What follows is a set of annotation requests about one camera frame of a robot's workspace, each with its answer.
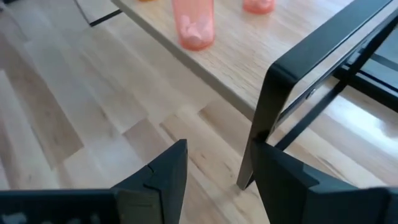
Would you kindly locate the light wooden table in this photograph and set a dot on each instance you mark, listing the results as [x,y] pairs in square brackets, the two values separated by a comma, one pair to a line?
[248,46]

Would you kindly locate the black aluminium extrusion frame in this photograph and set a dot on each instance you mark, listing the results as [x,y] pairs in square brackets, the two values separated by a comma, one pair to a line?
[373,92]

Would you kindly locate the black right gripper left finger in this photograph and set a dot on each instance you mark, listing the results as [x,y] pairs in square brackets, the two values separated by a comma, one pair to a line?
[168,193]

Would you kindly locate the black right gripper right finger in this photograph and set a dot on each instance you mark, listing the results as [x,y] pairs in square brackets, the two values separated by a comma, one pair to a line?
[286,199]

